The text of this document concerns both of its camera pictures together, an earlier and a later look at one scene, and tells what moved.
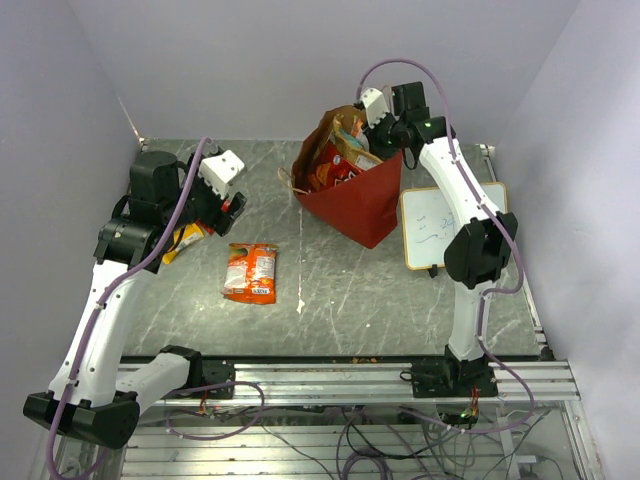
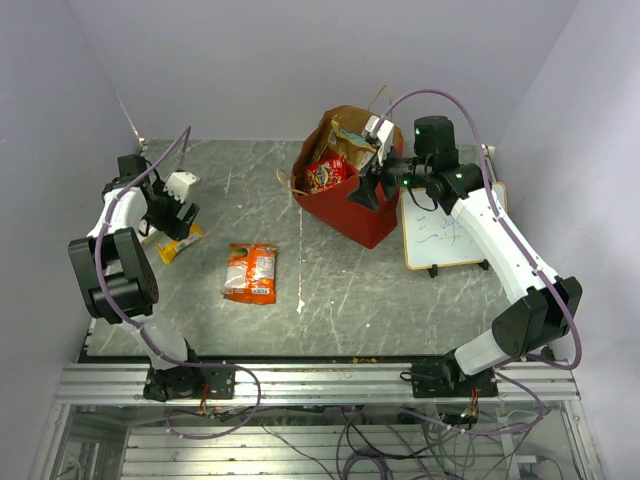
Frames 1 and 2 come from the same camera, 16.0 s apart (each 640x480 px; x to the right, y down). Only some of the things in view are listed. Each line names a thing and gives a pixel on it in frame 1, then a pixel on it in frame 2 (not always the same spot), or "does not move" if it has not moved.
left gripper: (226, 220) → (174, 226)
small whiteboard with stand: (429, 225) does not move
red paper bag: (363, 207) does not move
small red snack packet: (225, 207) → (324, 174)
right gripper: (371, 135) → (366, 193)
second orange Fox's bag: (251, 273) does not move
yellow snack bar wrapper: (190, 232) does not move
